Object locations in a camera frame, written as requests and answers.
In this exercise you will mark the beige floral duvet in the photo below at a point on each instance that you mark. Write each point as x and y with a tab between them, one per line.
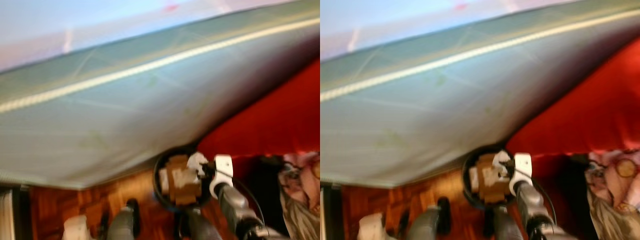
300	222
610	222

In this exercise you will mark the grey robot right leg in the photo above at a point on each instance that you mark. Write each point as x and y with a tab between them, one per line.
506	227
200	230

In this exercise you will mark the white paper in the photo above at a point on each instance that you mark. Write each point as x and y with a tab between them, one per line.
501	158
196	161

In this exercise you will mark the black round bin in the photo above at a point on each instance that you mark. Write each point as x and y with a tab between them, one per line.
467	192
159	192

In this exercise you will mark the large red cushion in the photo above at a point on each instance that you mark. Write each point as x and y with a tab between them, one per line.
275	115
585	110

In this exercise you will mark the brown cardboard piece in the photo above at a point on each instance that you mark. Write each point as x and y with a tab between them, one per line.
490	180
182	182

